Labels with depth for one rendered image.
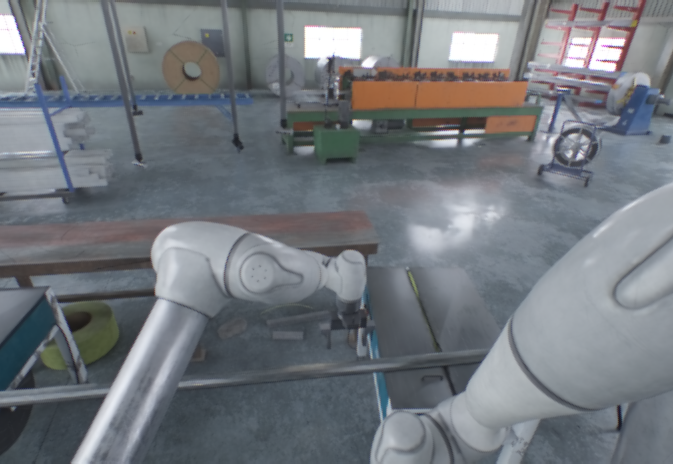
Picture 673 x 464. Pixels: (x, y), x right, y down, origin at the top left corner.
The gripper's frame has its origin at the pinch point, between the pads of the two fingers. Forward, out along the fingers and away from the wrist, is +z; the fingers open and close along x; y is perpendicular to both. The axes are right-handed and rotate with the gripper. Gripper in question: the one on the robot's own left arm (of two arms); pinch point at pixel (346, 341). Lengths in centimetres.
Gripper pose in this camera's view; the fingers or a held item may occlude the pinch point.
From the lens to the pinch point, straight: 143.5
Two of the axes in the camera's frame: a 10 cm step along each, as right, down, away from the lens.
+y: -1.4, -4.8, 8.7
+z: -0.3, 8.8, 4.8
